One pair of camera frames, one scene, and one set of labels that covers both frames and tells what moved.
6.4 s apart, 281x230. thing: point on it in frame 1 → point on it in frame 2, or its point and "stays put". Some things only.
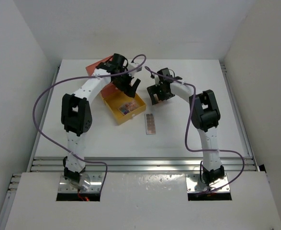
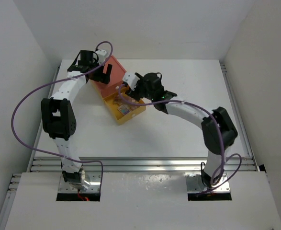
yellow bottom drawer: x=113 y=101 stays put
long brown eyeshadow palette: x=150 y=124 → x=131 y=99
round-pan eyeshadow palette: x=131 y=106 → x=118 y=100
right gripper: x=152 y=90 → x=134 y=93
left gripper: x=126 y=87 → x=102 y=77
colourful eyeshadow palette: x=124 y=109 stays put
